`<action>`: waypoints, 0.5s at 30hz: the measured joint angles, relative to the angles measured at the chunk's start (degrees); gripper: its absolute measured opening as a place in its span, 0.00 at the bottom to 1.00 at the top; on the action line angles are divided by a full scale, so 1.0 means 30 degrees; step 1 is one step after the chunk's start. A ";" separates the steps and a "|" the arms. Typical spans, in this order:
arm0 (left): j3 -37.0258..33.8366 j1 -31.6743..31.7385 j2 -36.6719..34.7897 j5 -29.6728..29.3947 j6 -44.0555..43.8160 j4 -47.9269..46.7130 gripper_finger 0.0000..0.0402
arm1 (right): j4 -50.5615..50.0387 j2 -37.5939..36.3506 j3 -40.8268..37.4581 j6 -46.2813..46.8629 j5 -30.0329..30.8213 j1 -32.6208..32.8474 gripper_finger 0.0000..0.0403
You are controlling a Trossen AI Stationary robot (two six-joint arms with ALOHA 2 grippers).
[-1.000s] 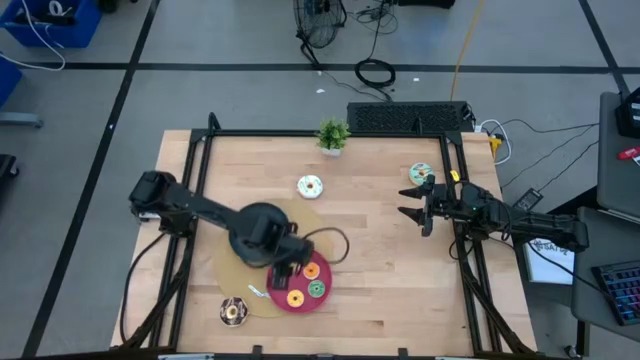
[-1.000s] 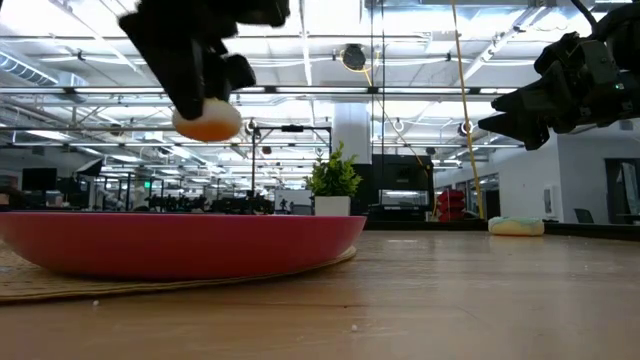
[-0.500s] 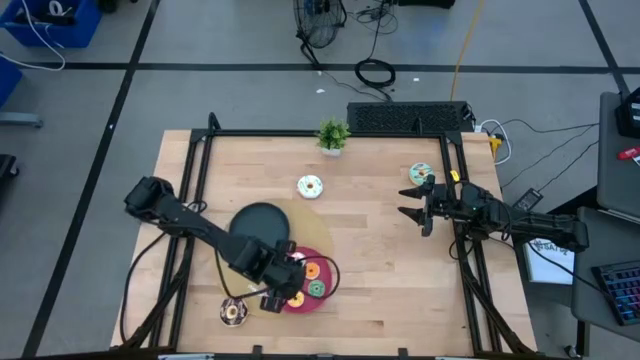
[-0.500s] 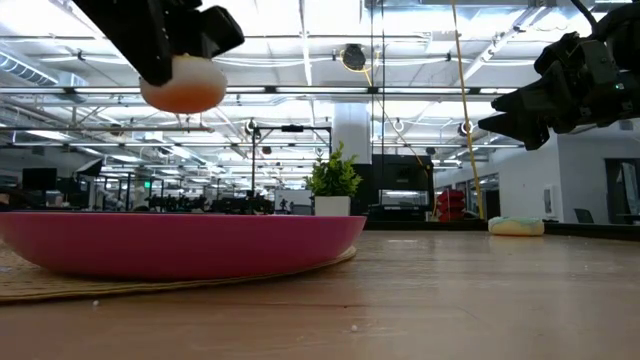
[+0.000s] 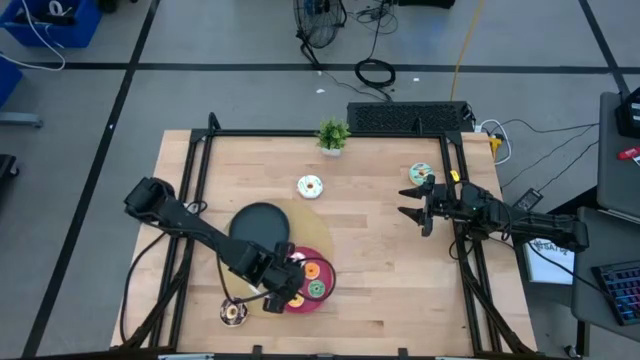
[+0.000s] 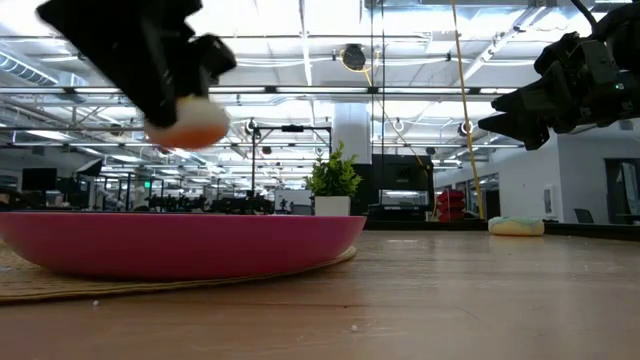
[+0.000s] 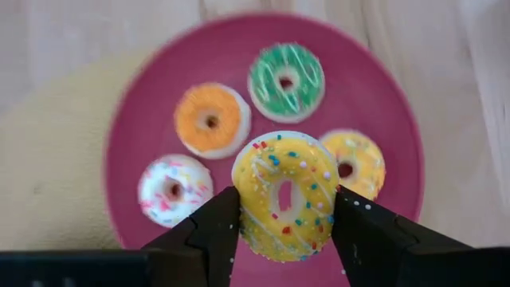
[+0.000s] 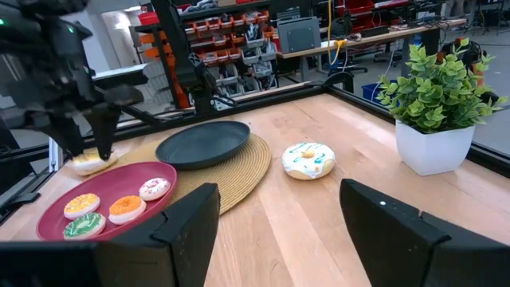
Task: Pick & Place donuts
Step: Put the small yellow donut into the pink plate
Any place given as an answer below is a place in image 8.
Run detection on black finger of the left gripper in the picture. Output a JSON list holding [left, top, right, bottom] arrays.
[[84, 105, 122, 162], [49, 115, 85, 159]]

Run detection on yellow frosted sprinkle donut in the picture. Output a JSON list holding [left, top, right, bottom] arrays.
[[63, 193, 101, 221]]

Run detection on black office chair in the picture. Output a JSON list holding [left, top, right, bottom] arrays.
[[327, 15, 370, 77]]

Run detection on white aluminium frame leg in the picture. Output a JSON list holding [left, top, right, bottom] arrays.
[[47, 137, 65, 173]]

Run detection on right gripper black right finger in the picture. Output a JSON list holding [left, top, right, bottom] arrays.
[[339, 178, 510, 287]]

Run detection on pink plate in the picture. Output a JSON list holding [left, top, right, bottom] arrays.
[[35, 161, 179, 242]]

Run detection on white donut teal drizzle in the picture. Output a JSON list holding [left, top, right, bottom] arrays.
[[281, 142, 336, 181]]

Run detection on orange frosted donut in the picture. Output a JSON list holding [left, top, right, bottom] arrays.
[[108, 195, 147, 226]]

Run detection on grey metal box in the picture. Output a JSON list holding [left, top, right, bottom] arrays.
[[277, 16, 322, 54]]

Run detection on white frosted sprinkle donut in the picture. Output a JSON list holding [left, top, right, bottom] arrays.
[[138, 177, 172, 202]]

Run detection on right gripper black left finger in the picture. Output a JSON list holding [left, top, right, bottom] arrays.
[[95, 182, 222, 287]]

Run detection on wooden workbench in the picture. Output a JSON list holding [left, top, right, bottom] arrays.
[[277, 18, 467, 81]]

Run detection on round woven straw placemat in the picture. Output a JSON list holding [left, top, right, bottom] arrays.
[[89, 133, 273, 216]]

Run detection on white square plant pot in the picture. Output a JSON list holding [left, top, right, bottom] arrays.
[[394, 119, 477, 177]]

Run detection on green artificial plant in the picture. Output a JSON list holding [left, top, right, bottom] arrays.
[[376, 37, 509, 135]]

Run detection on white donut yellow icing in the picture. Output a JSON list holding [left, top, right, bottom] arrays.
[[71, 147, 120, 177]]

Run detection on blue plastic bin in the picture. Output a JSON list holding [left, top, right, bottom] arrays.
[[361, 79, 399, 108]]

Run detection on dark teal plate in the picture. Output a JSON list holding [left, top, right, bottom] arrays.
[[155, 120, 252, 171]]

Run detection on yellow power cable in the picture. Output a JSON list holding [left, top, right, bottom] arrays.
[[325, 0, 348, 67]]

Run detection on parts shelf with orange bins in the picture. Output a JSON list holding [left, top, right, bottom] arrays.
[[133, 0, 280, 111]]

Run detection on red storage bins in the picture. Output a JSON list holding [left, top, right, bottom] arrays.
[[336, 0, 402, 33]]

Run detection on green frosted sprinkle donut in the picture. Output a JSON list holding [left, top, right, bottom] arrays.
[[63, 212, 108, 242]]

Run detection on black rig upright post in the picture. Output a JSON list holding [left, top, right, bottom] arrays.
[[151, 0, 236, 115]]

